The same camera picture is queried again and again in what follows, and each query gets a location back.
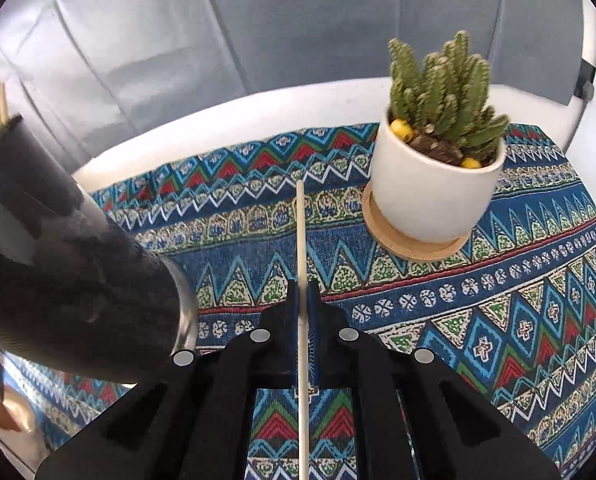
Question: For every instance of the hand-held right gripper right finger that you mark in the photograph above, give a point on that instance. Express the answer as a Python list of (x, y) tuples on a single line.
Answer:
[(314, 340)]

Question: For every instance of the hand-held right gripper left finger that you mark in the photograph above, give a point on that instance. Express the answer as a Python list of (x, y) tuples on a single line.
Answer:
[(293, 340)]

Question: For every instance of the slim wooden chopstick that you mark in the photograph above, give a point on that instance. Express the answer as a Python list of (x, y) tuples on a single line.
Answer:
[(302, 240)]

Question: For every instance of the black cylindrical utensil holder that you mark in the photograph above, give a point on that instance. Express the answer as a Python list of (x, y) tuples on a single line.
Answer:
[(77, 270)]

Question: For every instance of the round wooden coaster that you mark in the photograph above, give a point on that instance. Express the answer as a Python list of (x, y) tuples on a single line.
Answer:
[(403, 250)]

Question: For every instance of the blue patterned tablecloth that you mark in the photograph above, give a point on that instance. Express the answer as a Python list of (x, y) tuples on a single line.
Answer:
[(478, 285)]

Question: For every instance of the white ceramic plant pot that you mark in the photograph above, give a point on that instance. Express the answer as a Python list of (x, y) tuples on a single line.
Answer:
[(428, 200)]

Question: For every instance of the yellow pebble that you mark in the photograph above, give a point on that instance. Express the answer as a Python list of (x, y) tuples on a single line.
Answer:
[(470, 163), (402, 130)]

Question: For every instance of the small green cactus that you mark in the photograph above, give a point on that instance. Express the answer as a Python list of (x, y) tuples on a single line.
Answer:
[(443, 95)]

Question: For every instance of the grey cloth backdrop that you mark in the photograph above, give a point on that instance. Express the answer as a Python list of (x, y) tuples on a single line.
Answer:
[(177, 35)]

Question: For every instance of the black backdrop clip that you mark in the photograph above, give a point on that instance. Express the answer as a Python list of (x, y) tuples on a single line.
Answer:
[(584, 82)]

